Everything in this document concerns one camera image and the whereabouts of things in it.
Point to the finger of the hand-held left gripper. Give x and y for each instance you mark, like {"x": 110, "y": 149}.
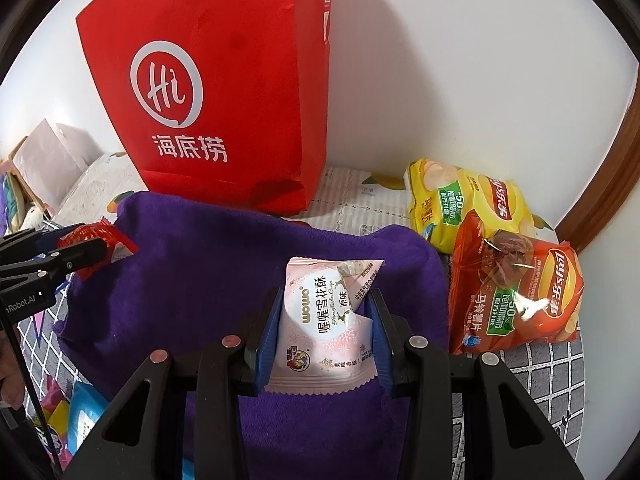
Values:
{"x": 55, "y": 237}
{"x": 75, "y": 257}

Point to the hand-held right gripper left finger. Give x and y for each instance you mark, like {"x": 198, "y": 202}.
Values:
{"x": 267, "y": 335}

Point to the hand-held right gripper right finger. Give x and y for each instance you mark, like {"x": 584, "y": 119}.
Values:
{"x": 380, "y": 340}

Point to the small red snack packet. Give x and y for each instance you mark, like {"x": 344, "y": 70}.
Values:
{"x": 115, "y": 247}

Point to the white pink snowflake snack packet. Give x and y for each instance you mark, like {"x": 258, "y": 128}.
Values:
{"x": 325, "y": 320}

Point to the light blue packet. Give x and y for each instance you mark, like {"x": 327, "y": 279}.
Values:
{"x": 82, "y": 420}

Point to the white paper bag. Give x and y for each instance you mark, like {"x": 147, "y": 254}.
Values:
{"x": 55, "y": 160}

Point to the purple towel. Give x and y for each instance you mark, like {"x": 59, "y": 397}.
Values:
{"x": 200, "y": 270}

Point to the orange chips bag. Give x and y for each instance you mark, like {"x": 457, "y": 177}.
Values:
{"x": 520, "y": 300}

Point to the grey checkered quilt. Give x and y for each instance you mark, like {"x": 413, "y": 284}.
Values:
{"x": 525, "y": 385}

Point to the yellow chips bag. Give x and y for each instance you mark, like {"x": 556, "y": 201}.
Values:
{"x": 465, "y": 200}

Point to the red paper bag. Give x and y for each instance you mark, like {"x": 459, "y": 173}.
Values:
{"x": 225, "y": 85}

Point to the wooden door frame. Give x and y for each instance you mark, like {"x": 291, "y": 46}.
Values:
{"x": 600, "y": 185}

